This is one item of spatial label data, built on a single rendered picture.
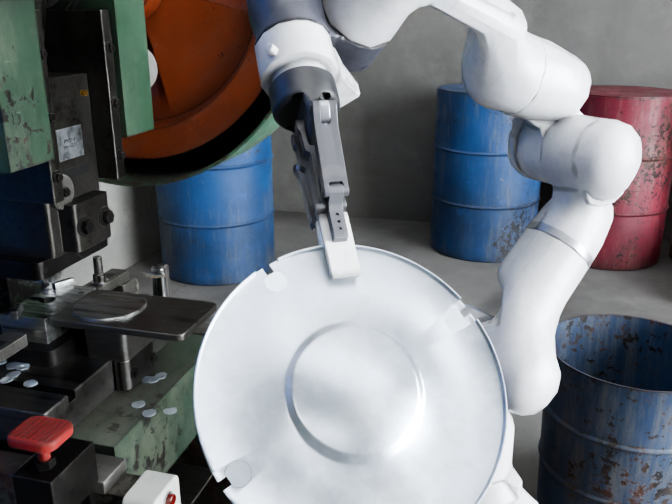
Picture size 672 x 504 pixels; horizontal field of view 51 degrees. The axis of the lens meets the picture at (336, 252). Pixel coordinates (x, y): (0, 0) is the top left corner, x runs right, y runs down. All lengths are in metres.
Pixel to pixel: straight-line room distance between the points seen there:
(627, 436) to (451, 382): 1.13
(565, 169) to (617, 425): 0.86
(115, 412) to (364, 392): 0.66
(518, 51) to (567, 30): 3.34
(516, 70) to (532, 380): 0.41
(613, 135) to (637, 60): 3.31
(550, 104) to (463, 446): 0.52
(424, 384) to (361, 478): 0.11
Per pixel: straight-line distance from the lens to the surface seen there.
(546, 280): 1.05
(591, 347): 2.10
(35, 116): 1.10
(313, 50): 0.78
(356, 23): 0.84
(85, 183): 1.27
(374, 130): 4.44
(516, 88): 0.97
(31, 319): 1.29
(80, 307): 1.29
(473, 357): 0.70
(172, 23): 1.52
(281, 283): 0.67
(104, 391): 1.27
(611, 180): 1.02
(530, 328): 1.02
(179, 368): 1.34
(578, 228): 1.07
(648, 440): 1.79
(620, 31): 4.31
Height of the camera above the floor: 1.27
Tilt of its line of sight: 19 degrees down
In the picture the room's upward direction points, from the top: straight up
